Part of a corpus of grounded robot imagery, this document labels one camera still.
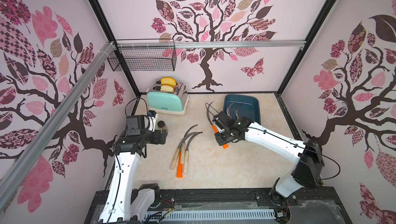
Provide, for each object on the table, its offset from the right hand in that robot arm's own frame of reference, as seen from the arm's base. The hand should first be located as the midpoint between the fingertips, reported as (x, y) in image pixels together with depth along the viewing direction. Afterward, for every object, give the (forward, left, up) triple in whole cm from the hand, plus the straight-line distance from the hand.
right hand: (218, 138), depth 80 cm
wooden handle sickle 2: (+2, +20, -12) cm, 24 cm away
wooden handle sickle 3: (+27, -16, -12) cm, 34 cm away
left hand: (-1, +31, +6) cm, 32 cm away
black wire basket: (+48, +43, +21) cm, 68 cm away
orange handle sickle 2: (-5, -3, 0) cm, 6 cm away
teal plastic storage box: (+33, -18, -13) cm, 40 cm away
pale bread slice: (+34, +31, +6) cm, 46 cm away
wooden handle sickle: (-3, +23, -12) cm, 26 cm away
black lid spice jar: (+12, +34, -6) cm, 37 cm away
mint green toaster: (+28, +27, -2) cm, 39 cm away
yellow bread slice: (+39, +30, +7) cm, 50 cm away
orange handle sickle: (-14, +21, -13) cm, 28 cm away
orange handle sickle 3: (+31, -10, -13) cm, 35 cm away
